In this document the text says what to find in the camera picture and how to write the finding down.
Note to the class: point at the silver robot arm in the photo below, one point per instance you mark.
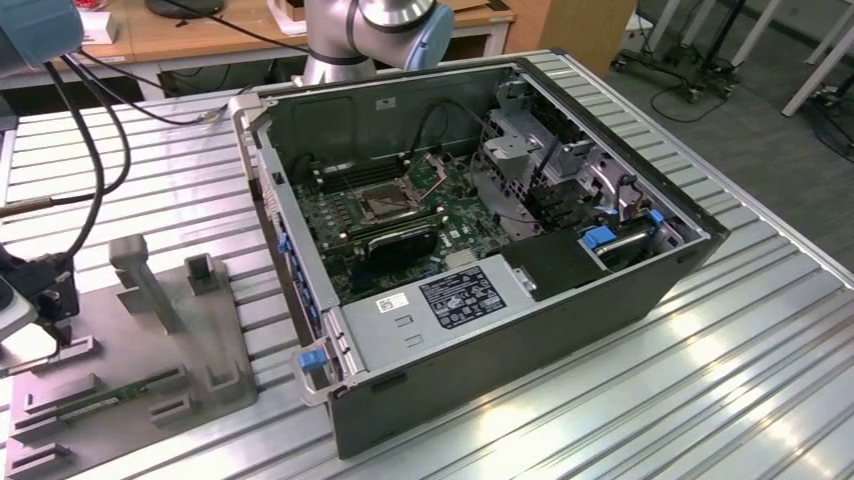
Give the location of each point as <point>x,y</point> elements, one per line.
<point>374,30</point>

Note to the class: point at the black RAM slot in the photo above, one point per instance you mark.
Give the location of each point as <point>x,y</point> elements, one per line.
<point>361,167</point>
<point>381,226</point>
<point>368,180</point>
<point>384,235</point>

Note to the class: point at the CPU socket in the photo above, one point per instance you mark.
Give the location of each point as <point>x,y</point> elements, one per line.
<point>386,200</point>

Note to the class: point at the grey parts rack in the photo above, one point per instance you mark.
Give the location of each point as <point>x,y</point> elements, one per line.
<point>168,350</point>

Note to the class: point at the green RAM stick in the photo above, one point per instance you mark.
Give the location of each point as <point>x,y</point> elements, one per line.
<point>121,395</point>

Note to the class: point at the blue case latch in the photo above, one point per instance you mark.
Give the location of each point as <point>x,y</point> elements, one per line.
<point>312,361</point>

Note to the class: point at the grey power supply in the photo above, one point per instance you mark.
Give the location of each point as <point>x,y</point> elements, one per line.
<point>401,320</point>

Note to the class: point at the black glossy expansion card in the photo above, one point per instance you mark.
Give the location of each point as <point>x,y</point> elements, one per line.
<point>404,245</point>

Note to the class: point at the wooden desk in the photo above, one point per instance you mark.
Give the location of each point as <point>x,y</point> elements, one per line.
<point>234,32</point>

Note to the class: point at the black monitor stand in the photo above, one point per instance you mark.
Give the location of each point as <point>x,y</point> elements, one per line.
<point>184,7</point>

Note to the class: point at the green motherboard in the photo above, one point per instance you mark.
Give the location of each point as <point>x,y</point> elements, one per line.
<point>461,210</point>

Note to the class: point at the black open PC case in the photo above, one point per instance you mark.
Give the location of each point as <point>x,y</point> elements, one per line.
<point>508,360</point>

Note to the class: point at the black disk bay box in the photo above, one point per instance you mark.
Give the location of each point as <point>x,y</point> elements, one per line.
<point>555,265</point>

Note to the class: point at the silver drive cage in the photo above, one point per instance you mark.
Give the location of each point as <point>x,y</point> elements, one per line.
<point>517,145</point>

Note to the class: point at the blue disk bay latch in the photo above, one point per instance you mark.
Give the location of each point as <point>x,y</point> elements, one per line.
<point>596,237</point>

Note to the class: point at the wooden cabinet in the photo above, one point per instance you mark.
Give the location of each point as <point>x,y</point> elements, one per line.
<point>584,35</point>

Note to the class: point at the black wheeled cart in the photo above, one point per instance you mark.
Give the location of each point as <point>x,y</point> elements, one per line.
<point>701,60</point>

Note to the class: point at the white table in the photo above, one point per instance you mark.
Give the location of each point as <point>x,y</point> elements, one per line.
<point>811,75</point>

